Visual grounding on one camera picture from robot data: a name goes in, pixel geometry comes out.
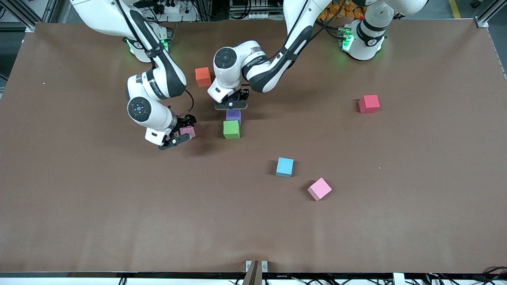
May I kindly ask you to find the brown camera pole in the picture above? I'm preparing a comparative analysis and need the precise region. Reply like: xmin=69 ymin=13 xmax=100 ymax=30
xmin=242 ymin=260 xmax=263 ymax=285

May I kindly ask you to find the green foam cube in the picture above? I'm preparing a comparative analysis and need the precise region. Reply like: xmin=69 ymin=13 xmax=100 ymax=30
xmin=223 ymin=120 xmax=240 ymax=140

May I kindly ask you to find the light blue foam cube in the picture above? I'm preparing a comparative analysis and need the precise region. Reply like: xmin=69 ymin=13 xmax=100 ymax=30
xmin=276 ymin=157 xmax=294 ymax=178

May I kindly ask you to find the orange packaged goods pile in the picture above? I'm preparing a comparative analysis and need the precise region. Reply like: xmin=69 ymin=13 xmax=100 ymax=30
xmin=319 ymin=0 xmax=364 ymax=21

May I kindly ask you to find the aluminium frame post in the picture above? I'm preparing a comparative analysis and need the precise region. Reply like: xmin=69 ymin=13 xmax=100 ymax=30
xmin=475 ymin=0 xmax=507 ymax=28
xmin=0 ymin=0 xmax=52 ymax=33

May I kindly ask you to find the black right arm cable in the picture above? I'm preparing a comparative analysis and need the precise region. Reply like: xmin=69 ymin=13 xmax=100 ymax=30
xmin=115 ymin=0 xmax=195 ymax=118

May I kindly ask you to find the long white power strip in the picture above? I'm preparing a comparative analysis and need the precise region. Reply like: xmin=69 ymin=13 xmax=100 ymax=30
xmin=230 ymin=11 xmax=286 ymax=20

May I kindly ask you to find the orange foam cube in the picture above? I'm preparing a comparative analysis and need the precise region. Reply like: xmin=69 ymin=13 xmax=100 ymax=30
xmin=195 ymin=67 xmax=212 ymax=87

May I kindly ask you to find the grey metal mount bracket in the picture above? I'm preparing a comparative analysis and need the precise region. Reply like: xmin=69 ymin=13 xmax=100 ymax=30
xmin=245 ymin=260 xmax=268 ymax=274

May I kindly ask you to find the white power strip with plugs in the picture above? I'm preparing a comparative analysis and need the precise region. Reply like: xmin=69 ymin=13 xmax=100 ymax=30
xmin=156 ymin=2 xmax=197 ymax=22

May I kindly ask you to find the red foam cube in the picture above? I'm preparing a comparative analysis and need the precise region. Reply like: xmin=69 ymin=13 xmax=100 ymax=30
xmin=358 ymin=95 xmax=380 ymax=114

